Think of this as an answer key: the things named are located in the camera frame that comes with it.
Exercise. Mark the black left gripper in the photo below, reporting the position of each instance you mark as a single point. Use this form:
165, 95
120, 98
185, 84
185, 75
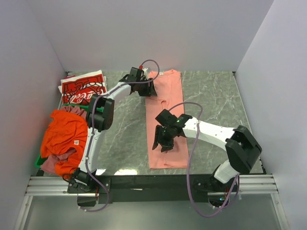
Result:
148, 92

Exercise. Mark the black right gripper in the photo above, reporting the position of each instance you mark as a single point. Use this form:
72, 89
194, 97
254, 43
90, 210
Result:
167, 145

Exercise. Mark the pink t-shirt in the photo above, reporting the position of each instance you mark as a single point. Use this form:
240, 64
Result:
168, 87

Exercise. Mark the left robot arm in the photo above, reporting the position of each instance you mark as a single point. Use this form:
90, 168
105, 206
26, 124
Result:
99, 119

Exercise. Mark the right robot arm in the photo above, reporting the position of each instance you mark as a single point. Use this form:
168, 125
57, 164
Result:
240, 145

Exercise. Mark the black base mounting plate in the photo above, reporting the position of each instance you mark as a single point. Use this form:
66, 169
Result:
148, 188

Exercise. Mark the folded red coca-cola t-shirt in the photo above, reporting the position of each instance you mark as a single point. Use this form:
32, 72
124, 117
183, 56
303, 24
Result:
79, 89

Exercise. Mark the orange t-shirt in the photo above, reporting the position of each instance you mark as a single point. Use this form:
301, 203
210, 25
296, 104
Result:
62, 139

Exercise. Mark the mauve t-shirt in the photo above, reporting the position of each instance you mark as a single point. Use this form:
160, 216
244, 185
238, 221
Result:
74, 110

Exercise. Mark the green plastic bin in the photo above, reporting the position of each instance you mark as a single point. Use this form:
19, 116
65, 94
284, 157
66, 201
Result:
38, 163

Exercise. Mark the aluminium rail frame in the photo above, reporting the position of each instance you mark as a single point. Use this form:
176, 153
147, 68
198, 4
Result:
255, 184

